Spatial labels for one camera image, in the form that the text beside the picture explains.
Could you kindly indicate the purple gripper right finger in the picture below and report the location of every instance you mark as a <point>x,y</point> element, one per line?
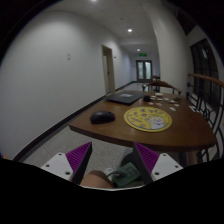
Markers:
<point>153,166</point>

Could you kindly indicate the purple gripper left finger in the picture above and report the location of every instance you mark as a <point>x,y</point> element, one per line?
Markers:
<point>70,166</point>

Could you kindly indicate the round yellow mouse pad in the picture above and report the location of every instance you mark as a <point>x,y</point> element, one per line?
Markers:
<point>148,119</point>

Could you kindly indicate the black computer mouse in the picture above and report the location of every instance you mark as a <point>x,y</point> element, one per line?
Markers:
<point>101,117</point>

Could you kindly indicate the small black round object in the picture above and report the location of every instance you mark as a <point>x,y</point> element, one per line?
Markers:
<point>146,98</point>

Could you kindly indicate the black laptop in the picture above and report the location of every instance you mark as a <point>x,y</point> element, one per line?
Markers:
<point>125,97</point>

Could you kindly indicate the wooden chair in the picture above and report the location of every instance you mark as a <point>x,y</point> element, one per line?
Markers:
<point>161,84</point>

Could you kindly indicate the wooden handrail with railing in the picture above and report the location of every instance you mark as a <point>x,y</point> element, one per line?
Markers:
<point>207,95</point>

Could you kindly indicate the glass double door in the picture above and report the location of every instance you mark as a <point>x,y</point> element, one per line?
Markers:
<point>144,70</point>

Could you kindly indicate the wooden side door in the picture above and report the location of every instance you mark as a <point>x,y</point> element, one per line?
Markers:
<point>108,69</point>

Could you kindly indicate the green exit sign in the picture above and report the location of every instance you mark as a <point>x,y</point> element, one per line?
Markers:
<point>142,54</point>

